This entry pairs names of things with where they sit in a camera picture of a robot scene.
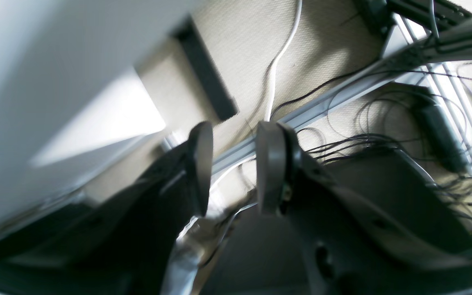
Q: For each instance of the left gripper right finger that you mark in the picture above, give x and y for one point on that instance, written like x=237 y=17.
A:
x=371 y=224

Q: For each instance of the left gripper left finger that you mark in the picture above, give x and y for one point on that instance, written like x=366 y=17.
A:
x=121 y=246

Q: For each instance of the black computer case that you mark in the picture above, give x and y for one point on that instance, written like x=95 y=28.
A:
x=262 y=257

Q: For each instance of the black power brick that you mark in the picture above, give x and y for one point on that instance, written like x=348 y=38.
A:
x=433 y=123

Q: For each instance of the black table leg foot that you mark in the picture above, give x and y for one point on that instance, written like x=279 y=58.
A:
x=205 y=70

